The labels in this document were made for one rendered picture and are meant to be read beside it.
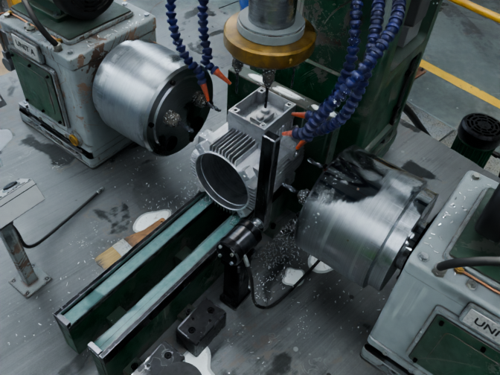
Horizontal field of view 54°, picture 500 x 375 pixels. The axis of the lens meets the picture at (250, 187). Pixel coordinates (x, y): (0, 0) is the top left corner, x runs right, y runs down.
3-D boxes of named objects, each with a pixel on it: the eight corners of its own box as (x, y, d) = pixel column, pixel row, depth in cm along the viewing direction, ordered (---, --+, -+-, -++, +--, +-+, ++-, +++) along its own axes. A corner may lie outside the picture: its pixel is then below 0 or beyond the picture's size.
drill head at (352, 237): (315, 184, 126) (332, 106, 108) (469, 272, 110) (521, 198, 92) (255, 245, 112) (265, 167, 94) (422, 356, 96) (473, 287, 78)
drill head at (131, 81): (133, 80, 151) (123, 3, 133) (225, 133, 137) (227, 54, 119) (65, 120, 137) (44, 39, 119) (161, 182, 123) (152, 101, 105)
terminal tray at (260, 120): (257, 110, 120) (260, 85, 115) (293, 129, 116) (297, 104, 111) (225, 134, 113) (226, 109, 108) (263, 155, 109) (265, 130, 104)
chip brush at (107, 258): (159, 216, 131) (159, 213, 130) (172, 226, 129) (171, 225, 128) (93, 260, 120) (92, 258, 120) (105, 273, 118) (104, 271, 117)
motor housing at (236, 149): (241, 149, 133) (245, 90, 119) (299, 182, 126) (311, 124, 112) (190, 190, 121) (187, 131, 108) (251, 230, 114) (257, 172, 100)
